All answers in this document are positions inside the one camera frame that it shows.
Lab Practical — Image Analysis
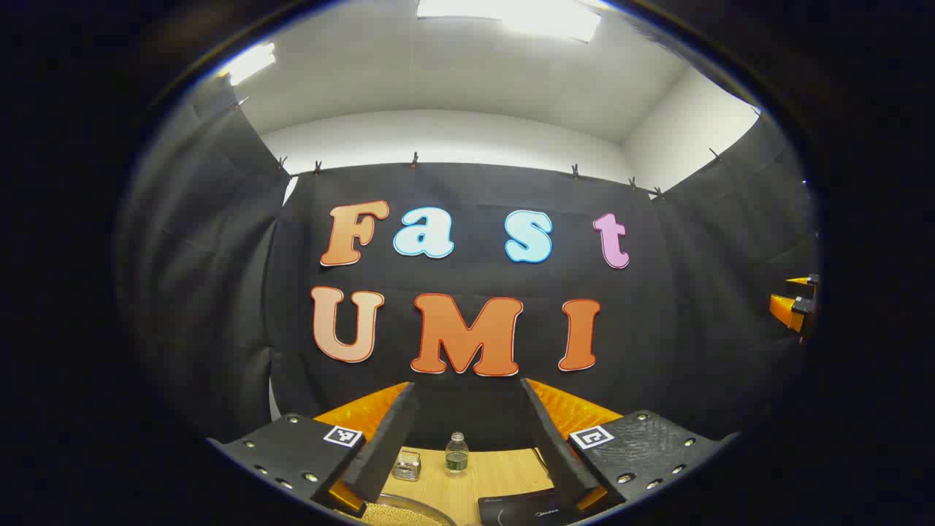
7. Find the metal wire basket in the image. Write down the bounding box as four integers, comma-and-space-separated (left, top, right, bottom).
392, 449, 422, 482

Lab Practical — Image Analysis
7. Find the clear plastic water bottle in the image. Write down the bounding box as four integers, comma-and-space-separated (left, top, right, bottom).
445, 431, 470, 477

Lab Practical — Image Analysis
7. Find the small ceiling light panel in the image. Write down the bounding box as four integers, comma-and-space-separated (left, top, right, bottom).
219, 42, 277, 86

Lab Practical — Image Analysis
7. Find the large pile of soybeans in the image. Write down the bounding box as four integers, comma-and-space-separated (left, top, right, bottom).
363, 503, 439, 526

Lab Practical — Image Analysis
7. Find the large ceiling light panel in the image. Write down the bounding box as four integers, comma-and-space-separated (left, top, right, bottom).
416, 0, 602, 43

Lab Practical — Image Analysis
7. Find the row of black cloth clamps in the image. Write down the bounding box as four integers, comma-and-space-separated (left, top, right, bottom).
234, 96, 724, 199

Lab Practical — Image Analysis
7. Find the steel pot with black handles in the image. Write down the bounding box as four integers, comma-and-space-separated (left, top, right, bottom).
362, 493, 457, 526

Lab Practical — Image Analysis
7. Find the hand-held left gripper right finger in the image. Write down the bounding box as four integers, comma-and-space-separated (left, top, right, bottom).
519, 378, 739, 516

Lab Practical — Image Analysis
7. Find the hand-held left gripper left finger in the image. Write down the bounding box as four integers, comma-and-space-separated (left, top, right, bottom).
207, 381, 421, 519

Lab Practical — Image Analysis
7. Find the black induction cooktop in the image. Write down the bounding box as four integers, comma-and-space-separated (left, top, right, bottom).
478, 488, 578, 526

